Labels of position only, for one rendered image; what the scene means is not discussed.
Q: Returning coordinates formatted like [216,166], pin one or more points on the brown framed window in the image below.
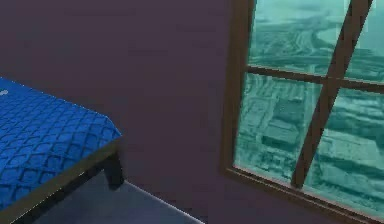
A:
[300,110]

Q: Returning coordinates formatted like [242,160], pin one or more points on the blue quilted bed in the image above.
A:
[43,140]

